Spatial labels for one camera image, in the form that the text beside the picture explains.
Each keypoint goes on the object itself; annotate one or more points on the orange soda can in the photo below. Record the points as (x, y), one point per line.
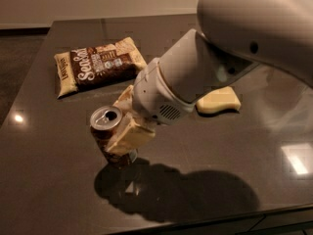
(103, 124)

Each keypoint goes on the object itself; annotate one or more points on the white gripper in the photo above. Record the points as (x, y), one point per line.
(153, 93)

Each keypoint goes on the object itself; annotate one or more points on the brown sea salt snack bag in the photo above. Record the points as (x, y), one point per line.
(92, 67)

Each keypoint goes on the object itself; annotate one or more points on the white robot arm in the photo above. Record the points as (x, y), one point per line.
(234, 37)

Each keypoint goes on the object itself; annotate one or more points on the yellow wavy sponge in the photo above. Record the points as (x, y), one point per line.
(218, 100)

